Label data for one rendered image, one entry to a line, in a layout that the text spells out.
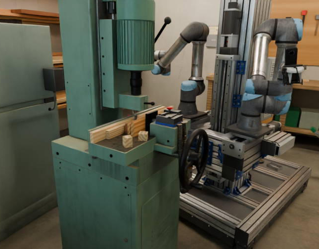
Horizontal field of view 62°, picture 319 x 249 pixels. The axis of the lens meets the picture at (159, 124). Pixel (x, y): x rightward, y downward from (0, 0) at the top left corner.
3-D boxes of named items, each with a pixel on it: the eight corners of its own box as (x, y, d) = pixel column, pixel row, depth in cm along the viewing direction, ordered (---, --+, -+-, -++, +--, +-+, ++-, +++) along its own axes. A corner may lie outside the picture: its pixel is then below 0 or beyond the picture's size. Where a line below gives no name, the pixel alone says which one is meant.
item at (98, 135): (93, 144, 115) (92, 133, 114) (90, 143, 116) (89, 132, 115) (164, 114, 164) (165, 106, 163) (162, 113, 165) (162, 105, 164)
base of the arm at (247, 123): (243, 122, 179) (245, 108, 176) (265, 128, 169) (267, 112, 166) (232, 127, 169) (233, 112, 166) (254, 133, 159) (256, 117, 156)
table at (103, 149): (144, 173, 104) (144, 159, 102) (88, 154, 119) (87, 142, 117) (205, 132, 153) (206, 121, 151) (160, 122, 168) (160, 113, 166)
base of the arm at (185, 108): (185, 108, 212) (186, 96, 209) (201, 112, 202) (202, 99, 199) (172, 111, 201) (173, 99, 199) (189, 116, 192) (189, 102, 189)
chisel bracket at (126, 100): (140, 114, 131) (140, 97, 128) (117, 109, 138) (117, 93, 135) (148, 111, 137) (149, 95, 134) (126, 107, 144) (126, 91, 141)
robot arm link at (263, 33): (254, 13, 150) (245, 86, 131) (275, 13, 147) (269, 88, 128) (252, 28, 160) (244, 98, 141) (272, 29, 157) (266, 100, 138)
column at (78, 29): (95, 144, 141) (88, -6, 120) (67, 136, 153) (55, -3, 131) (122, 133, 160) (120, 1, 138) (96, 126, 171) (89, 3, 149)
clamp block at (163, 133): (173, 147, 121) (174, 129, 118) (149, 141, 128) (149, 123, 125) (188, 138, 133) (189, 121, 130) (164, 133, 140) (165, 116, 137)
